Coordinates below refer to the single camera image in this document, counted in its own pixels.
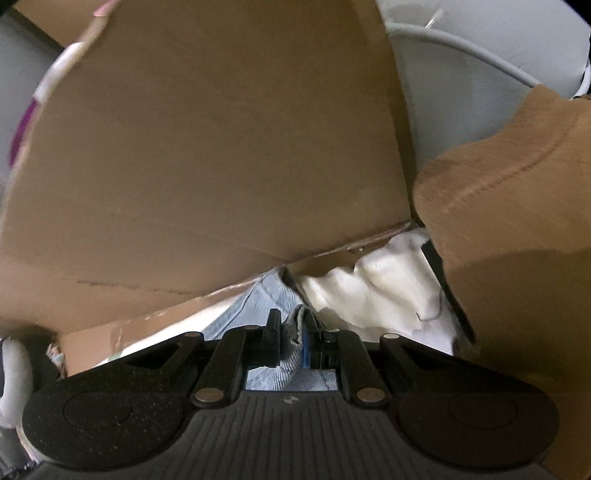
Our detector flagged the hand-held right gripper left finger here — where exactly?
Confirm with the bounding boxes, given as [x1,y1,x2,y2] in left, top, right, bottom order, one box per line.
[124,308,282,409]

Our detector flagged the light blue denim pants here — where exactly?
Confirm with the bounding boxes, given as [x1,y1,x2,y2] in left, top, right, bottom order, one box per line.
[203,272,342,393]

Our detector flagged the grey storage box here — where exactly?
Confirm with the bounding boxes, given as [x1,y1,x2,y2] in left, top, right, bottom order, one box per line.
[0,18,65,185]

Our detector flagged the brown folded cloth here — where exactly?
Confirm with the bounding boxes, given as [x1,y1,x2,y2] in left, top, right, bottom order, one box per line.
[413,85,591,480]

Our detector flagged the white cable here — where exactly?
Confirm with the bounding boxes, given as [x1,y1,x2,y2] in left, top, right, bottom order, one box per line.
[388,23,550,88]

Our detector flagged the cream bear print bed sheet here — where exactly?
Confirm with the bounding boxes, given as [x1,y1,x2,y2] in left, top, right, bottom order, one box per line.
[295,231,462,356]

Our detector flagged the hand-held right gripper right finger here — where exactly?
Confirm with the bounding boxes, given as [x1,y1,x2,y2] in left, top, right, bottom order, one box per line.
[299,316,455,409]

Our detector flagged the white purple detergent bag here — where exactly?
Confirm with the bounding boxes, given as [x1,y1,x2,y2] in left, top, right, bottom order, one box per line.
[7,0,118,185]

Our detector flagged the flat cardboard sheet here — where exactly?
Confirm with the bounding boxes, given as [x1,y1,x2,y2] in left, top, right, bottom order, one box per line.
[0,0,416,374]

